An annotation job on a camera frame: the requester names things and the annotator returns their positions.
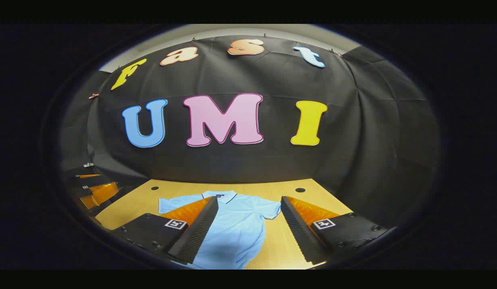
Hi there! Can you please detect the light blue T-shirt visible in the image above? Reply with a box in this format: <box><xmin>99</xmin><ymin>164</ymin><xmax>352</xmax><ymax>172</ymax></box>
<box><xmin>158</xmin><ymin>190</ymin><xmax>282</xmax><ymax>269</ymax></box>

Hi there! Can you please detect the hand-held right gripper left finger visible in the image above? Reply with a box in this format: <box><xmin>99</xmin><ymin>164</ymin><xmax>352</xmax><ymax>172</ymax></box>
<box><xmin>111</xmin><ymin>196</ymin><xmax>219</xmax><ymax>265</ymax></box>

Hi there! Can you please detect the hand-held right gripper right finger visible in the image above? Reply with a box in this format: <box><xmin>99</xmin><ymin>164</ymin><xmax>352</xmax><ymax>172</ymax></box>
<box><xmin>281</xmin><ymin>196</ymin><xmax>389</xmax><ymax>265</ymax></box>

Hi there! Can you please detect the black backdrop cloth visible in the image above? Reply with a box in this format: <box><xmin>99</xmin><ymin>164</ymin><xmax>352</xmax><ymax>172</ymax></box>
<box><xmin>58</xmin><ymin>35</ymin><xmax>441</xmax><ymax>229</ymax></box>

